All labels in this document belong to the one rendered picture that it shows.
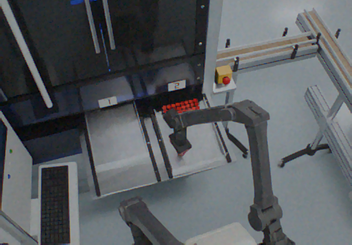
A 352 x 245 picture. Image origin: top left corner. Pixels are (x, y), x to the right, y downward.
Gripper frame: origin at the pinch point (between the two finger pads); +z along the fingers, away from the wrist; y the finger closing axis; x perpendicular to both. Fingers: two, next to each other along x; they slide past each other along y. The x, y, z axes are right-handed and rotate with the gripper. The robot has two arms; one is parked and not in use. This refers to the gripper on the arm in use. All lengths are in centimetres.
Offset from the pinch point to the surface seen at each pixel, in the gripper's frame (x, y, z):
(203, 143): -12.8, 0.2, 4.5
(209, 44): -28, 22, -35
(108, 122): 21.6, 33.4, 3.7
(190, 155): -4.2, -2.0, 4.7
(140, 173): 20.3, 1.4, 5.0
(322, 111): -101, -3, 37
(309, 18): -110, 36, -6
